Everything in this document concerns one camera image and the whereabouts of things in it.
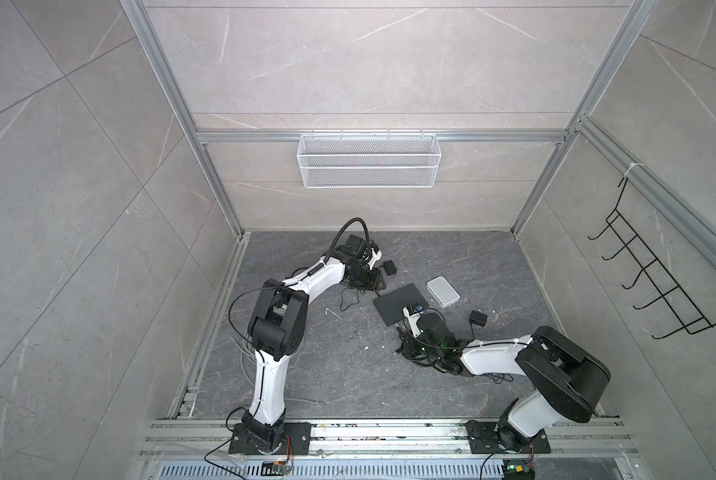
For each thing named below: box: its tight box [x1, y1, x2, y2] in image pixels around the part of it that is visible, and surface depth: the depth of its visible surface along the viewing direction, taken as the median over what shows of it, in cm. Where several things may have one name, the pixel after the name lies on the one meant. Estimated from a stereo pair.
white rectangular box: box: [426, 275, 461, 308], surface depth 103 cm
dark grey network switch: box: [373, 283, 429, 327], surface depth 103 cm
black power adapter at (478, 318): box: [468, 310, 488, 339], surface depth 95 cm
